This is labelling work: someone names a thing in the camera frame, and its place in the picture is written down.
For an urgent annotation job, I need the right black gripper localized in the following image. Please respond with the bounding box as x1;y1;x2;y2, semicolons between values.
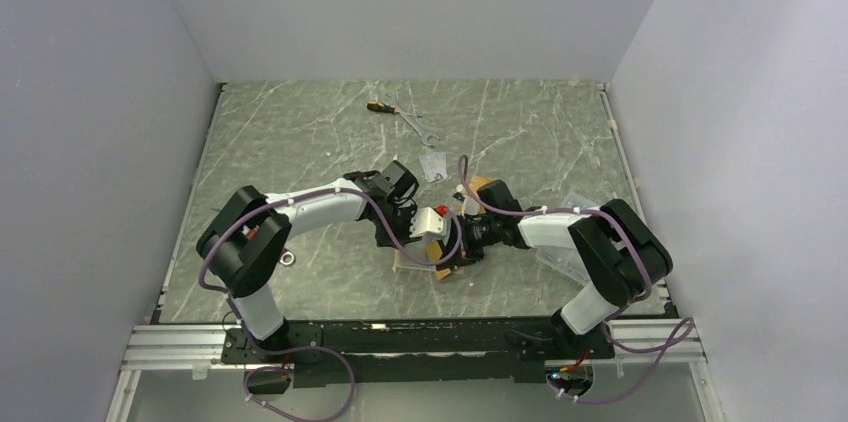
436;214;501;271

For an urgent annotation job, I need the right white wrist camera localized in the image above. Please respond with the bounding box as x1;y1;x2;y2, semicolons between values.
452;185;484;215

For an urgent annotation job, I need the beige leather card holder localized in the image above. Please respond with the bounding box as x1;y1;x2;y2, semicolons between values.
391;247;465;281

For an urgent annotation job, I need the aluminium frame rail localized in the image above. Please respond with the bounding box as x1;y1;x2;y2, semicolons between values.
106;318;726;421

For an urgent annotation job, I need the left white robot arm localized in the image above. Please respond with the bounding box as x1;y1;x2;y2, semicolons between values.
196;161;419;362

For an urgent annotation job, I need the clear plastic screw box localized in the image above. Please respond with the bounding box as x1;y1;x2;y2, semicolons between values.
535;192;601;286

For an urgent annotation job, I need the red adjustable wrench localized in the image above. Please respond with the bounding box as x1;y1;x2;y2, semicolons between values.
278;249;296;267

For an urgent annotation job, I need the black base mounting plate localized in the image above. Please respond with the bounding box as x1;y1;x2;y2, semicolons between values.
220;316;615;388

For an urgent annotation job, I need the orange credit card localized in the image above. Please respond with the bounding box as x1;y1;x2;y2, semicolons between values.
453;175;492;204

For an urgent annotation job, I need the black yellow screwdriver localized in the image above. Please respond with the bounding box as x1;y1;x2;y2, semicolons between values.
366;101;400;115

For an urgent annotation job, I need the white printed credit card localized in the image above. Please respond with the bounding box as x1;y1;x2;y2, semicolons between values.
418;151;448;182

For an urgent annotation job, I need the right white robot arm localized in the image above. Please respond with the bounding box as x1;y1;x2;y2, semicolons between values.
462;180;673;357

